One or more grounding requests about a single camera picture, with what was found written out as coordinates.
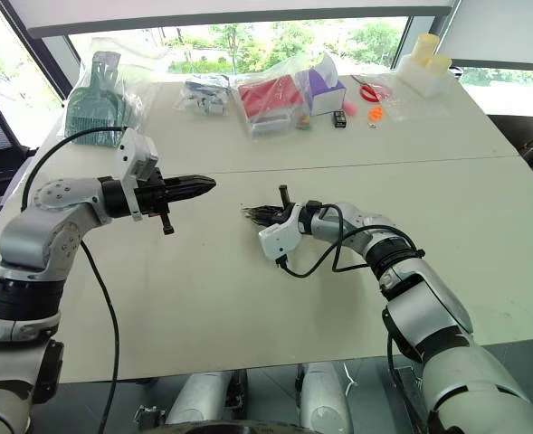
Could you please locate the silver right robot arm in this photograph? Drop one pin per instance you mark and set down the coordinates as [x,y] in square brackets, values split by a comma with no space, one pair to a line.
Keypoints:
[429,312]

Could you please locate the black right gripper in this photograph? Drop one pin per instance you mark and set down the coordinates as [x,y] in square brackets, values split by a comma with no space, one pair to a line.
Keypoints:
[285,209]

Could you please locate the green dustpan in plastic bag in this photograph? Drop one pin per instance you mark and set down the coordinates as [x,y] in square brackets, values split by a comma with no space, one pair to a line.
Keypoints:
[96,106]

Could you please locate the orange plastic piece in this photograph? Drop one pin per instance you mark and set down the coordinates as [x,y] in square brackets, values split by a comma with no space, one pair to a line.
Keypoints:
[375,114]

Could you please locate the plastic bag of white parts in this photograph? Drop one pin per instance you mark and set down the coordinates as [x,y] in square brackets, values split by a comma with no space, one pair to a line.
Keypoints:
[202,97]

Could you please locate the white holder with cream cylinders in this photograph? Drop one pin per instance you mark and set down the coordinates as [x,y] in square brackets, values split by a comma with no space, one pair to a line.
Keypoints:
[424,68]

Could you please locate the red box in plastic bag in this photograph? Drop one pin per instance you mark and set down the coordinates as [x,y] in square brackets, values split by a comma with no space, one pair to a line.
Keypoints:
[266,104]

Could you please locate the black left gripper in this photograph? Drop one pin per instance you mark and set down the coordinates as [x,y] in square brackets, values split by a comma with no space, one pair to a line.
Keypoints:
[150,201]

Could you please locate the pink fluffy ball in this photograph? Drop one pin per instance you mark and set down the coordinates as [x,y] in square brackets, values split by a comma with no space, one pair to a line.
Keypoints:
[351,107]

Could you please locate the silver robot leg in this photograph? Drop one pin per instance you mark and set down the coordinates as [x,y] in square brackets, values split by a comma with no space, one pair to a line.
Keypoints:
[325,398]
[200,398]

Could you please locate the small colourful block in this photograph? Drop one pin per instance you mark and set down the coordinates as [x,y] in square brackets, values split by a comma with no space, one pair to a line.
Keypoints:
[303,122]

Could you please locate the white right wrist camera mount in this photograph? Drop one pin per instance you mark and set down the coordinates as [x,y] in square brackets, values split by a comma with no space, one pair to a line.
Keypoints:
[277,237]

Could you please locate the purple white tissue box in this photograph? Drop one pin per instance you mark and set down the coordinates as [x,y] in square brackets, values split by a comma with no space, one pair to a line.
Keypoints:
[327,90]

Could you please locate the small black box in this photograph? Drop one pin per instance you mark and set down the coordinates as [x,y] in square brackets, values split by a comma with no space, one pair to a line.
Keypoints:
[339,119]

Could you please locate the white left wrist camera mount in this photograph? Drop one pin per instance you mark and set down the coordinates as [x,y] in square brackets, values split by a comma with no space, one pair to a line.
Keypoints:
[134,156]

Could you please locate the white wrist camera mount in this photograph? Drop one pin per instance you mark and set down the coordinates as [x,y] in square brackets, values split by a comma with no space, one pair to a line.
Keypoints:
[277,237]
[134,156]

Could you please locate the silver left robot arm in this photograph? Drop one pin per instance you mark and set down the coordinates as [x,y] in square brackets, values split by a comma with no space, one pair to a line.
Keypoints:
[31,235]

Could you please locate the clear plastic bag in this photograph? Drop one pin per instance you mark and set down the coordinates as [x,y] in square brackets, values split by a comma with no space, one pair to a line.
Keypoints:
[399,108]

